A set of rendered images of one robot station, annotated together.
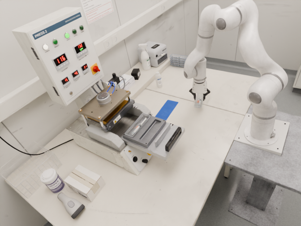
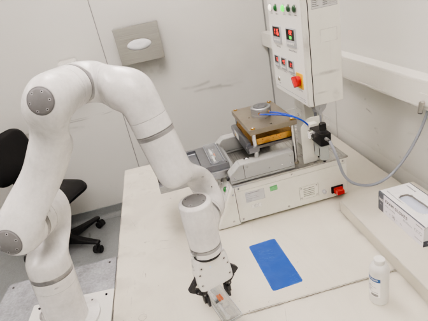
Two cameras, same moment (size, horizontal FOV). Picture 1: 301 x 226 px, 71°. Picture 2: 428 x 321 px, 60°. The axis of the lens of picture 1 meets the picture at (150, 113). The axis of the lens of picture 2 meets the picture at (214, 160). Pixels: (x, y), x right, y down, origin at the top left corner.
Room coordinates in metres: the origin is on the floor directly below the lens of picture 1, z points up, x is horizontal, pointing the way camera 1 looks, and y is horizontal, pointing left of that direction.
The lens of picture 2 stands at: (1.79, -0.91, 1.61)
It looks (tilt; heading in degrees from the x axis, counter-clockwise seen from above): 25 degrees down; 133
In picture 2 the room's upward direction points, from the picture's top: 12 degrees counter-clockwise
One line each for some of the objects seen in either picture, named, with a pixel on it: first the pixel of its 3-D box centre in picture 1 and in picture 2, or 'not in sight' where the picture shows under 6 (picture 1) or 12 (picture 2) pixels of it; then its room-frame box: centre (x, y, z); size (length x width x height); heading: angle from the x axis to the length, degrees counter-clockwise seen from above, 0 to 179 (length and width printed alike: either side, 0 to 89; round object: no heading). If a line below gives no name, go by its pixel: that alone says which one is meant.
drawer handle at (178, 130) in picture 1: (173, 138); not in sight; (0.72, -0.09, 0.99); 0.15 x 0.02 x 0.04; 140
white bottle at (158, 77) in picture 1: (158, 79); (379, 279); (1.57, -0.13, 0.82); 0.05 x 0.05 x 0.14
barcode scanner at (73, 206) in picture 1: (67, 202); not in sight; (0.60, 0.53, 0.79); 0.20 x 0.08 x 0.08; 49
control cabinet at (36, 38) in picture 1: (75, 75); (300, 69); (1.13, 0.38, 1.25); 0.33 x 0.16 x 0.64; 140
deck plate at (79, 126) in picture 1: (109, 121); (274, 153); (1.03, 0.27, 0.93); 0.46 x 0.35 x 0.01; 50
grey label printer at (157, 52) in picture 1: (152, 53); not in sight; (1.96, -0.14, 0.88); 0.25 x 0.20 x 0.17; 43
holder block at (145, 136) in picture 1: (144, 128); (204, 159); (0.84, 0.05, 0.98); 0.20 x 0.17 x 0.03; 140
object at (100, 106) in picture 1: (104, 101); (271, 120); (1.05, 0.26, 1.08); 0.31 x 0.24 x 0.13; 140
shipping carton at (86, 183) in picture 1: (84, 182); not in sight; (0.70, 0.45, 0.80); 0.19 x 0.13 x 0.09; 49
